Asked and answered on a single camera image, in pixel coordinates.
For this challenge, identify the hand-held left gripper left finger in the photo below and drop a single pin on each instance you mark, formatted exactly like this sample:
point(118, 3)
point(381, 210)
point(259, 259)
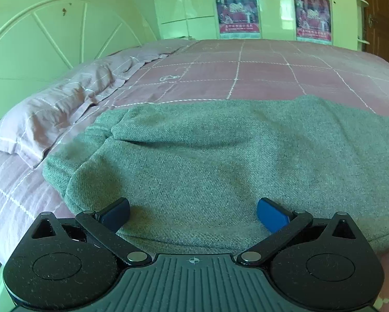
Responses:
point(116, 215)

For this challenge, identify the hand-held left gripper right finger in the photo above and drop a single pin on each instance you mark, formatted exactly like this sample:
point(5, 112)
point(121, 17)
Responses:
point(272, 214)

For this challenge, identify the grey-green pants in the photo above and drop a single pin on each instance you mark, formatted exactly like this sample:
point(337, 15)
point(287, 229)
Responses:
point(220, 169)

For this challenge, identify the pink checked pillow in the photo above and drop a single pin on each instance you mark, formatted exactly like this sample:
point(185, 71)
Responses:
point(45, 117)
point(149, 52)

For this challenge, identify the pink checked bedsheet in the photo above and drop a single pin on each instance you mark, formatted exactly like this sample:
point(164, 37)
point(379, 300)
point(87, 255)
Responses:
point(253, 68)

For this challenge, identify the white bed headboard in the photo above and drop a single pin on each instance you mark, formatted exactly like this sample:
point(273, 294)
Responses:
point(45, 35)

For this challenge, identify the white corner shelf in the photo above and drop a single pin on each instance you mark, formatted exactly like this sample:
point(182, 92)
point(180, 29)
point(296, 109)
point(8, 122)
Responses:
point(362, 22)

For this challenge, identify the white glossy wardrobe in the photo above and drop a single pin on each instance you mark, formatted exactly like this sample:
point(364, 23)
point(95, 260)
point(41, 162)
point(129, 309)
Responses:
point(188, 3)

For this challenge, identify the wall calendar poster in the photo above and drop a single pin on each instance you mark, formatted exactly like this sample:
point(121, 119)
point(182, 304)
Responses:
point(313, 13)
point(237, 9)

